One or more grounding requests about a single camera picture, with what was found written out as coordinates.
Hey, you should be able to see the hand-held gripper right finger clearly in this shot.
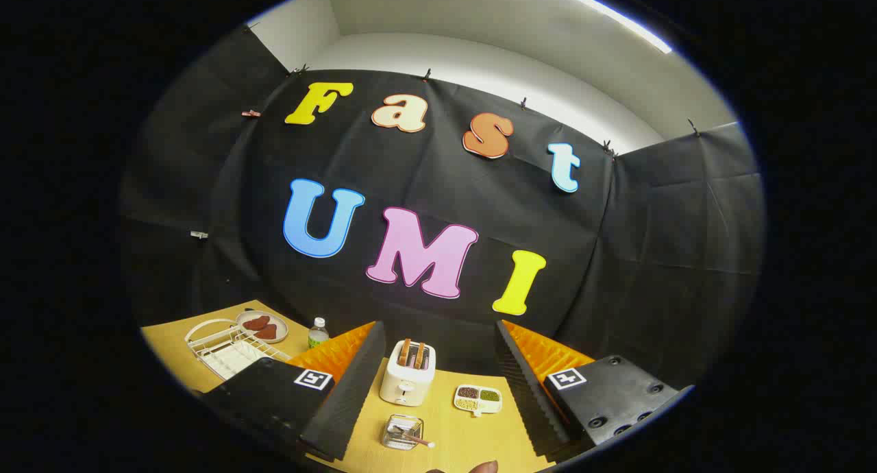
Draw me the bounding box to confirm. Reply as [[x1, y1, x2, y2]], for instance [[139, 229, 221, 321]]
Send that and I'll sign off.
[[495, 319, 694, 460]]

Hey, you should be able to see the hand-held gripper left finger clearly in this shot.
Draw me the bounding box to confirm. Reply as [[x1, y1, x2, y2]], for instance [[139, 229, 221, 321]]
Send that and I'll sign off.
[[199, 321, 386, 462]]

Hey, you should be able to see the metal wire basket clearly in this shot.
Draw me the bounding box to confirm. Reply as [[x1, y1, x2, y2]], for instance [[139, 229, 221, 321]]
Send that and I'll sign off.
[[382, 414, 425, 451]]

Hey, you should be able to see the checkered handle metal spoon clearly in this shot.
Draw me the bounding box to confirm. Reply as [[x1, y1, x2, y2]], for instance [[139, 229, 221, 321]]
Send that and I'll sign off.
[[394, 425, 436, 448]]

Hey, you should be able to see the white wire dish rack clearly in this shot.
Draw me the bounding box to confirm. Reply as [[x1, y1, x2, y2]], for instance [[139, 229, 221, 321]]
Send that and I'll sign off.
[[184, 318, 294, 381]]

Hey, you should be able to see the white sectioned dish with beans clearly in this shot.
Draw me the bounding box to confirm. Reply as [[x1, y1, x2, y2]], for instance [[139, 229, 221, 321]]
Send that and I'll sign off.
[[454, 385, 503, 417]]

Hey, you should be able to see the small plate with brown food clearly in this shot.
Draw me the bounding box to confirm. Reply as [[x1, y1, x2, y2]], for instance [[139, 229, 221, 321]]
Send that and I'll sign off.
[[236, 310, 289, 344]]

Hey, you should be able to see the cream white toaster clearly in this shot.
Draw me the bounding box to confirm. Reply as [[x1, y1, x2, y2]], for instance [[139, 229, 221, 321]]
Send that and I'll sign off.
[[379, 341, 437, 407]]

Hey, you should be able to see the black backdrop cloth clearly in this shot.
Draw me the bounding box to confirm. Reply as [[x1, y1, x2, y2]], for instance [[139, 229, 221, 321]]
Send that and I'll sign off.
[[120, 24, 765, 391]]

